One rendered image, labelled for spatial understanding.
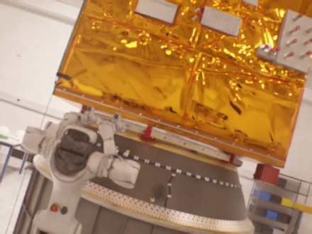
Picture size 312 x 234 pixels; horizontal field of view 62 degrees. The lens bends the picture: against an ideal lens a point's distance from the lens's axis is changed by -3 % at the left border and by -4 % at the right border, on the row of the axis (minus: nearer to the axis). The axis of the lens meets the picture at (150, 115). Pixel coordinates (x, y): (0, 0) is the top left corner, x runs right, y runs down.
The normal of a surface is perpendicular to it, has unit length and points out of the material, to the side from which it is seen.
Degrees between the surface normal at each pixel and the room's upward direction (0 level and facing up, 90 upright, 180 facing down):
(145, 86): 88
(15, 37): 90
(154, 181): 62
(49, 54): 90
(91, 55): 86
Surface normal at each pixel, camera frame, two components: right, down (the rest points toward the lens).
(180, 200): 0.34, -0.47
